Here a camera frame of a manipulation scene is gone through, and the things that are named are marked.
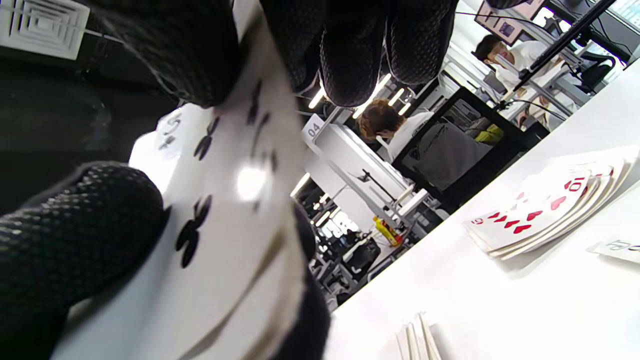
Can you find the person's left hand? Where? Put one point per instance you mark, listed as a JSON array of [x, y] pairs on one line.
[[75, 240]]

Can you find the pile of spade playing cards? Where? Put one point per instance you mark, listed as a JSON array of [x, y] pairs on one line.
[[415, 340]]

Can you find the deck of playing cards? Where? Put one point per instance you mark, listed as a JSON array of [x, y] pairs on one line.
[[260, 315]]

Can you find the black white joker playing card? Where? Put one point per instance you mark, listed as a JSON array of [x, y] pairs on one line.
[[615, 250]]

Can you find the pile of heart playing cards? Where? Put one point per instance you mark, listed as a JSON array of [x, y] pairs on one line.
[[615, 175]]

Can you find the person's right hand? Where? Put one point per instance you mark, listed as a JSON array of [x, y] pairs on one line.
[[190, 45]]

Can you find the three of clubs playing card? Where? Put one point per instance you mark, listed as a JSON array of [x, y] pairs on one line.
[[220, 225]]

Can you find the black mesh office chair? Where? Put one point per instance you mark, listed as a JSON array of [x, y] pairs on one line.
[[480, 185]]

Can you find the ten of hearts playing card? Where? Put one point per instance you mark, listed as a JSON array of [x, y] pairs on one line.
[[530, 210]]

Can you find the square ceiling air diffuser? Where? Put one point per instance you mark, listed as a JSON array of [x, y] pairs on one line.
[[40, 25]]

